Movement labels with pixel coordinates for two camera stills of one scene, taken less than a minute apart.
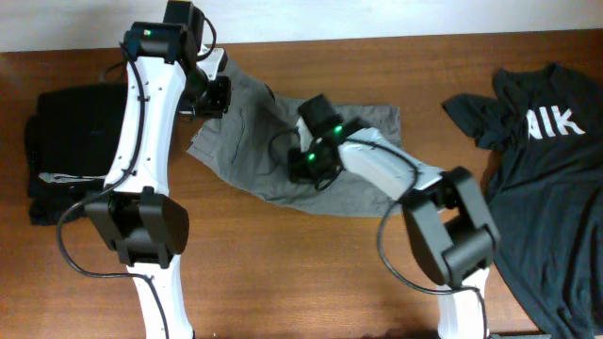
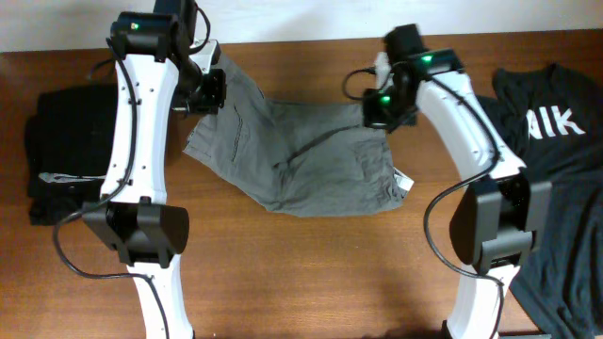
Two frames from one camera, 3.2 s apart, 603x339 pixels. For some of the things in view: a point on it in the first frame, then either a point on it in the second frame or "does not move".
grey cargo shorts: (250, 147) does not move
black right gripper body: (310, 165) -> (388, 109)
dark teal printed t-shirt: (544, 126) does not move
